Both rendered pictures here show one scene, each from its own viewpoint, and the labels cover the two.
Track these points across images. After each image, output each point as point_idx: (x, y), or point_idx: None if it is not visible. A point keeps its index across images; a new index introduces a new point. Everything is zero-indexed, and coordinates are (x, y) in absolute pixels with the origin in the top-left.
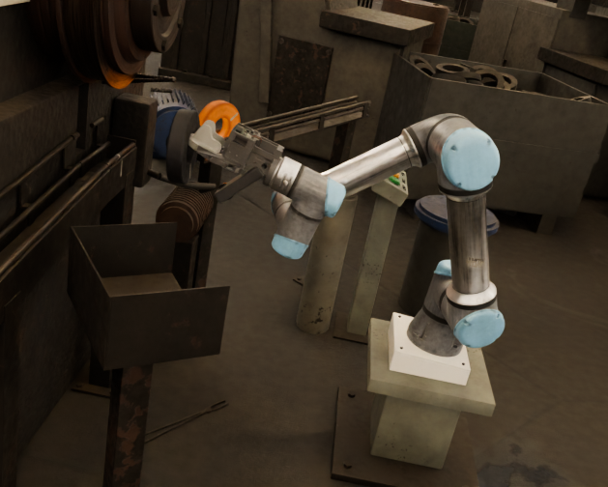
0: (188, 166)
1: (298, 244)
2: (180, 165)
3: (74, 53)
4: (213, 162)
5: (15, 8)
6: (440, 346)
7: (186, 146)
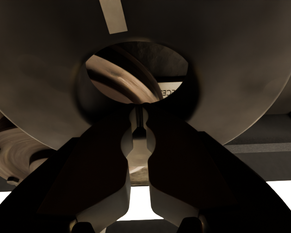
0: (174, 32)
1: None
2: None
3: (139, 70)
4: None
5: (160, 73)
6: None
7: (219, 119)
